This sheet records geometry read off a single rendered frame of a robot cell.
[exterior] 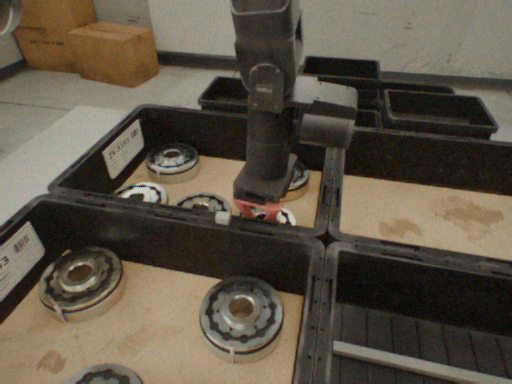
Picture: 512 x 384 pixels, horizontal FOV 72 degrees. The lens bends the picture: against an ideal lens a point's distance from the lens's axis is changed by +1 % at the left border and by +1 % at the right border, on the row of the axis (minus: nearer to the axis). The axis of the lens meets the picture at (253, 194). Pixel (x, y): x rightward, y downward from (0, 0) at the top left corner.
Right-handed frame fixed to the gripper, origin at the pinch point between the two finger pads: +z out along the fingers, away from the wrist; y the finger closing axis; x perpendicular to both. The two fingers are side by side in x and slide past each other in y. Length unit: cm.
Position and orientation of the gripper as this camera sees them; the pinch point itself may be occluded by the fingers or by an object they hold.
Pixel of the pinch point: (263, 217)
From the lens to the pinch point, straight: 54.2
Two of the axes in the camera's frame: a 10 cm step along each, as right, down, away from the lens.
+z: -0.4, 7.7, 6.3
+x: -9.5, -2.3, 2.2
